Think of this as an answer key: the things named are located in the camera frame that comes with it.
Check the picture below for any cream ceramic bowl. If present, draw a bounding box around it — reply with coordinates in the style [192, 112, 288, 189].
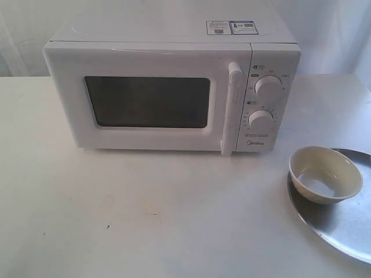
[289, 146, 363, 205]

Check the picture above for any white microwave oven body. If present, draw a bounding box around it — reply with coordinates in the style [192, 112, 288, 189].
[49, 23, 301, 152]

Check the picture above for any white printed warning label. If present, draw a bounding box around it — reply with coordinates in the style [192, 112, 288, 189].
[206, 20, 259, 35]

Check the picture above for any lower white control knob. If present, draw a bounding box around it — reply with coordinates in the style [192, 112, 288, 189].
[248, 110, 274, 130]

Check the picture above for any white control knob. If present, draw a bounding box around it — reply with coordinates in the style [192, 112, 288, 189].
[254, 75, 283, 97]
[248, 110, 274, 130]

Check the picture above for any upper white control knob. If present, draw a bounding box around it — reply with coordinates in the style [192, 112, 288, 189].
[254, 75, 283, 97]

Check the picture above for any round steel tray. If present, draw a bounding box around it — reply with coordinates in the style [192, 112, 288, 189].
[288, 149, 370, 264]

